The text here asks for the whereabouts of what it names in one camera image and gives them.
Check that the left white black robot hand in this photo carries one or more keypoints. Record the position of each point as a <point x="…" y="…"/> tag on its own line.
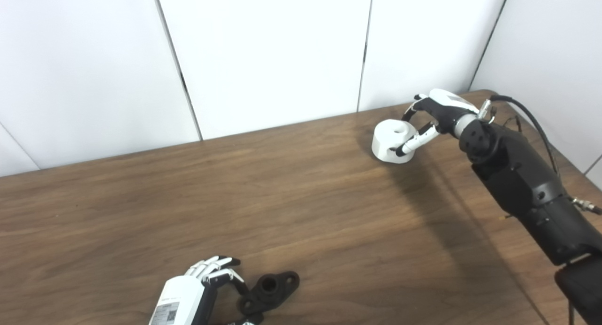
<point x="181" y="299"/>

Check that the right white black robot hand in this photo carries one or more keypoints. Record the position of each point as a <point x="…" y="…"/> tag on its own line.
<point x="447" y="109"/>

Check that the black flanged holder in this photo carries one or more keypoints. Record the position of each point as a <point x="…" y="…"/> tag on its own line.
<point x="277" y="292"/>

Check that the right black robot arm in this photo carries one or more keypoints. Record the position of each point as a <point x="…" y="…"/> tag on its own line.
<point x="522" y="174"/>

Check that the round white cylinder piece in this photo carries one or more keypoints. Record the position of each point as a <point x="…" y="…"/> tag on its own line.
<point x="388" y="144"/>

